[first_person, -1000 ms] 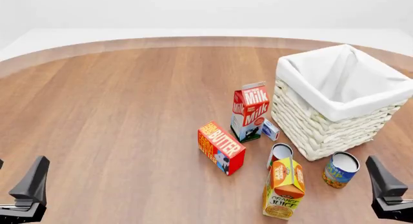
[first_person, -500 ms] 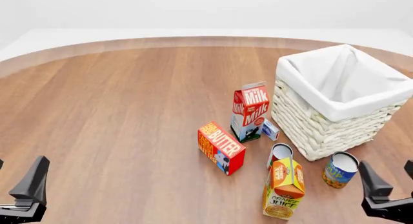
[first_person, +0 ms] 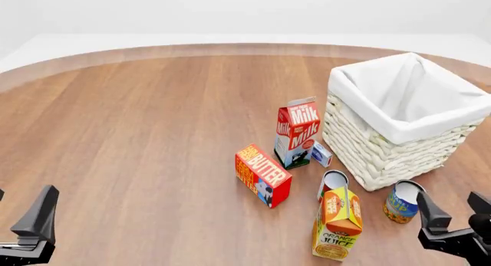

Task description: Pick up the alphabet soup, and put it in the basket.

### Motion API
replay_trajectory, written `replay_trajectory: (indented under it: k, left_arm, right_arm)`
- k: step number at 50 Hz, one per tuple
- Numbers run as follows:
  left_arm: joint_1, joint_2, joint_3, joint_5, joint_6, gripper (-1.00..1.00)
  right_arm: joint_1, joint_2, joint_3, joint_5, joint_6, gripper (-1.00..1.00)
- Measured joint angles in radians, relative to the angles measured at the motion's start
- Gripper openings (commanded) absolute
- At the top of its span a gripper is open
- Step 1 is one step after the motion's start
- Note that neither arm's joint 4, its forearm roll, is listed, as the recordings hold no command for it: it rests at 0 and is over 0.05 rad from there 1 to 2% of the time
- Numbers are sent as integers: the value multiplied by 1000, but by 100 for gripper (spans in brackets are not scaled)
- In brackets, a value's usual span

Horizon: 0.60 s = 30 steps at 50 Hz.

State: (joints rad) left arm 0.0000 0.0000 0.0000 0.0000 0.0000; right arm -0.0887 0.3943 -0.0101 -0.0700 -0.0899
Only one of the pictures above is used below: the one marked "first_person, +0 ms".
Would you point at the red milk carton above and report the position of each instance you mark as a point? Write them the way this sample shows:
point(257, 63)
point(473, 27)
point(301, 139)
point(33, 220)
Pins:
point(297, 133)

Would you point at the white woven basket with liner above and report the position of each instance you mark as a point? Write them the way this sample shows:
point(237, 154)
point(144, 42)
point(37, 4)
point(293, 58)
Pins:
point(403, 119)

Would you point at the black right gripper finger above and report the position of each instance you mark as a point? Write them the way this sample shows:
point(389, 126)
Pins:
point(480, 204)
point(433, 215)

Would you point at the orange juice carton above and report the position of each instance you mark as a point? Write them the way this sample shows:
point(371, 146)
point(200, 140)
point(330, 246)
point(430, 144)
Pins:
point(337, 225)

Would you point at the red orange butter box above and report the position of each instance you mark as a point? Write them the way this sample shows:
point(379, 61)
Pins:
point(261, 174)

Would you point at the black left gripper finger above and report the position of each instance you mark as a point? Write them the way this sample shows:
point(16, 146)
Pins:
point(38, 217)

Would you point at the blue alphabet soup can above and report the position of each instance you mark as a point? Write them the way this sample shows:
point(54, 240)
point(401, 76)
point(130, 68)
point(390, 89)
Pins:
point(403, 205)

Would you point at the red tin can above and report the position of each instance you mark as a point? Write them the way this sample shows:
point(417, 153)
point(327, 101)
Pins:
point(331, 182)

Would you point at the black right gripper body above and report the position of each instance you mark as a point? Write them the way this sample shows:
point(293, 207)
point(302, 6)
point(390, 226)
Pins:
point(456, 243)

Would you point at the small white blue box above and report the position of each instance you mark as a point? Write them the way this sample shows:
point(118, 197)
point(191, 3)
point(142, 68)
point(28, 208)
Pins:
point(321, 154)

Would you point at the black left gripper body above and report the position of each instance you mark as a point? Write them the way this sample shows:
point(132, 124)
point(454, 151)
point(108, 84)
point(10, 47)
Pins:
point(23, 253)

